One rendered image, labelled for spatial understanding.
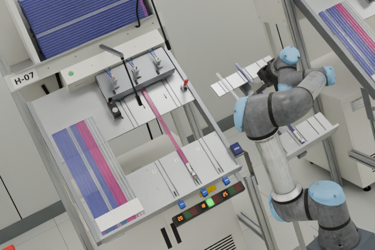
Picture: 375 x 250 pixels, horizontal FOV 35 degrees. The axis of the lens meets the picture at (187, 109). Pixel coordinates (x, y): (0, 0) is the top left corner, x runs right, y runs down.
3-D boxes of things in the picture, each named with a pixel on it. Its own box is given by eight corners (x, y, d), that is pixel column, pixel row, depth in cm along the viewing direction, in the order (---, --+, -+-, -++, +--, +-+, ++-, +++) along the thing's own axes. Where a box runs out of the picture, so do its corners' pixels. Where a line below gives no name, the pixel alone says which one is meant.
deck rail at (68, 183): (102, 244, 242) (101, 240, 237) (97, 246, 242) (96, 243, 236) (32, 106, 267) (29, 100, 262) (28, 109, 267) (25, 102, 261)
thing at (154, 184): (236, 168, 258) (238, 165, 255) (100, 240, 240) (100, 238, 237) (214, 133, 265) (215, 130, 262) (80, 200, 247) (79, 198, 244)
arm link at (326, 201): (347, 227, 204) (339, 194, 200) (309, 229, 211) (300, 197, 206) (352, 206, 214) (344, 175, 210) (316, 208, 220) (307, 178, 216)
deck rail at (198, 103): (241, 170, 261) (243, 165, 255) (237, 172, 260) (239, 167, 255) (163, 48, 286) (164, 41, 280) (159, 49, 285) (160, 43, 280)
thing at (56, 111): (194, 103, 273) (195, 98, 269) (62, 167, 255) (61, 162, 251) (159, 49, 285) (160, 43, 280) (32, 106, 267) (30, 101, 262)
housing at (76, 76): (164, 57, 285) (164, 41, 272) (70, 99, 271) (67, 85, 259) (155, 44, 287) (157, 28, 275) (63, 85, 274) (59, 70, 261)
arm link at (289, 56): (282, 63, 226) (282, 43, 229) (273, 73, 236) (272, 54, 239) (302, 65, 228) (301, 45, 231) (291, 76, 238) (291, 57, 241)
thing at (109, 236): (237, 172, 260) (239, 166, 254) (102, 244, 242) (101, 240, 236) (235, 169, 261) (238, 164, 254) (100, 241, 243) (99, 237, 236)
